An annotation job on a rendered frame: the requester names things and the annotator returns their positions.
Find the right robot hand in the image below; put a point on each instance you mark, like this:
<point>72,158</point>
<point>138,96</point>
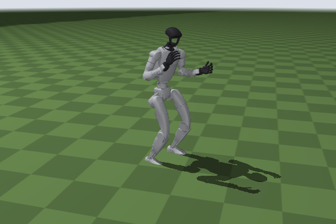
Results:
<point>170,59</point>

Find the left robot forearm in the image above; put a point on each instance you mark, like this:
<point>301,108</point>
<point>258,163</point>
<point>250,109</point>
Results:
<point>190,73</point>

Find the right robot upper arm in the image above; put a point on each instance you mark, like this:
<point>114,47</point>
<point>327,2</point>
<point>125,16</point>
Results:
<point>153,57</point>

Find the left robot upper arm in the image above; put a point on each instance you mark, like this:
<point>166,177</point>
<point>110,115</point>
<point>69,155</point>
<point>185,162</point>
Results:
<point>181,63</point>

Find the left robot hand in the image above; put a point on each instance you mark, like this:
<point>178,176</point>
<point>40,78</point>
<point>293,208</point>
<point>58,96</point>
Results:
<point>205,69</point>

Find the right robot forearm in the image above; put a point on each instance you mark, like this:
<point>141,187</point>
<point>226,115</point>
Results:
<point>154,73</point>

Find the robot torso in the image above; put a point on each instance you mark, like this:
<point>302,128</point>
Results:
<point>162,89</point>

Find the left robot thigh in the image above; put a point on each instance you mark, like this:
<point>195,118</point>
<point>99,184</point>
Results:
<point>182,109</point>

